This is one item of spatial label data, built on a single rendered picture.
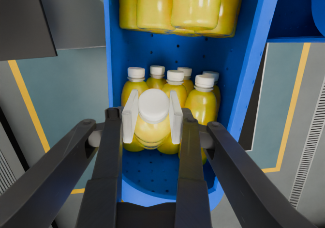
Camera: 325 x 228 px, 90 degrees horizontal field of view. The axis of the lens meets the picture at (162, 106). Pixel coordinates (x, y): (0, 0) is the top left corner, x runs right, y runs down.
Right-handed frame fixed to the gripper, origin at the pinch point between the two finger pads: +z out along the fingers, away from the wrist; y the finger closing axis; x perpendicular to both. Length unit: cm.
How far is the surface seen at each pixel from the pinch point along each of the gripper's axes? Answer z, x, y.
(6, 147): 106, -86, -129
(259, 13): 6.8, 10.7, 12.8
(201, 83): 15.5, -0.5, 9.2
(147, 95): 3.3, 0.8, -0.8
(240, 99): 6.6, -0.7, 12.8
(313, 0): 33, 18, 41
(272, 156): 130, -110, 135
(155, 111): 1.9, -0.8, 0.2
